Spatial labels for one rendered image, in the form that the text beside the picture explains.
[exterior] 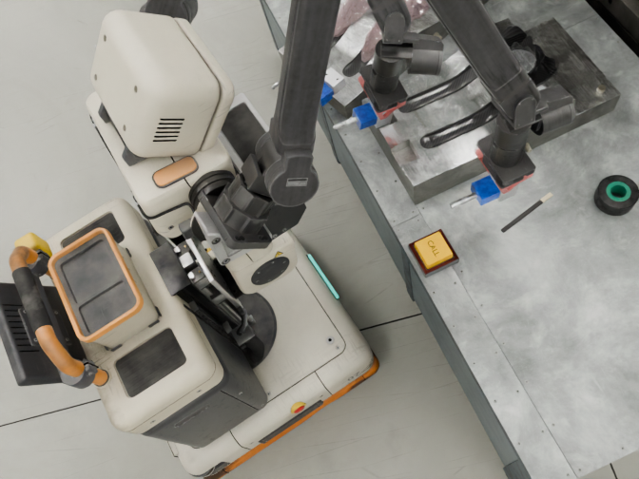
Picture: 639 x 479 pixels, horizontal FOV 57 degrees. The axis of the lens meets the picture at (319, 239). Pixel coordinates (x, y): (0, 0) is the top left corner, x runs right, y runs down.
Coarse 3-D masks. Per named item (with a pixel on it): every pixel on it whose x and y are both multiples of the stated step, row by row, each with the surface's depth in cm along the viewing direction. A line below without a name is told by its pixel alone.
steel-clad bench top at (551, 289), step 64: (512, 0) 151; (576, 0) 147; (576, 128) 133; (384, 192) 135; (448, 192) 132; (576, 192) 127; (512, 256) 124; (576, 256) 121; (448, 320) 121; (512, 320) 118; (576, 320) 116; (512, 384) 113; (576, 384) 111; (576, 448) 107
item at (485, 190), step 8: (488, 176) 116; (472, 184) 116; (480, 184) 115; (488, 184) 115; (472, 192) 118; (480, 192) 115; (488, 192) 114; (496, 192) 114; (512, 192) 116; (464, 200) 115; (480, 200) 115; (488, 200) 115
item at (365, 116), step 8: (368, 104) 129; (360, 112) 128; (368, 112) 128; (384, 112) 127; (392, 112) 128; (352, 120) 129; (360, 120) 128; (368, 120) 128; (376, 120) 129; (384, 120) 130; (336, 128) 128; (360, 128) 129
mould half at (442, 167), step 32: (544, 32) 138; (448, 64) 136; (576, 64) 132; (448, 96) 132; (480, 96) 130; (576, 96) 129; (608, 96) 128; (384, 128) 131; (416, 128) 130; (480, 128) 128; (416, 160) 127; (448, 160) 126; (416, 192) 127
